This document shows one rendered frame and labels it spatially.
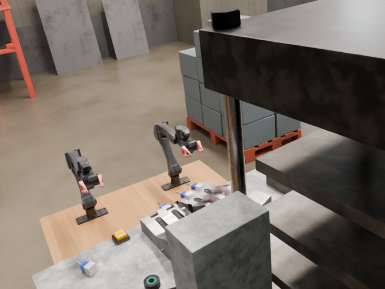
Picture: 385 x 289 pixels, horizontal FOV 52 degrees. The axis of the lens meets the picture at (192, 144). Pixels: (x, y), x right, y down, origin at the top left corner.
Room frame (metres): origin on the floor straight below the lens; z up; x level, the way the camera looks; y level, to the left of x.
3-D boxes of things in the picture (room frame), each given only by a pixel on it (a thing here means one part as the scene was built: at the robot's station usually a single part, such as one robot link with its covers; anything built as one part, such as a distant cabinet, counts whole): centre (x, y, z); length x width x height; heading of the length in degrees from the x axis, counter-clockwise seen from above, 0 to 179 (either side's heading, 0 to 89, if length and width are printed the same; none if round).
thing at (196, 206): (1.99, -0.15, 0.86); 0.50 x 0.26 x 0.11; 48
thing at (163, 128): (2.35, 0.14, 1.17); 0.30 x 0.09 x 0.12; 25
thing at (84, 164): (1.86, 0.57, 1.26); 0.07 x 0.06 x 0.11; 115
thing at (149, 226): (1.74, 0.12, 0.87); 0.50 x 0.26 x 0.14; 30
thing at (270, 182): (2.16, -0.56, 0.84); 0.20 x 0.15 x 0.07; 30
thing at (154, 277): (1.45, 0.28, 0.82); 0.08 x 0.08 x 0.04
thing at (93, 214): (2.10, 0.69, 0.84); 0.20 x 0.07 x 0.08; 115
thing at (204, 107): (4.71, -0.68, 0.69); 1.37 x 0.91 x 1.39; 26
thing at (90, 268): (1.62, 0.64, 0.83); 0.13 x 0.05 x 0.05; 53
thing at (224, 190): (1.99, -0.14, 0.90); 0.26 x 0.18 x 0.08; 48
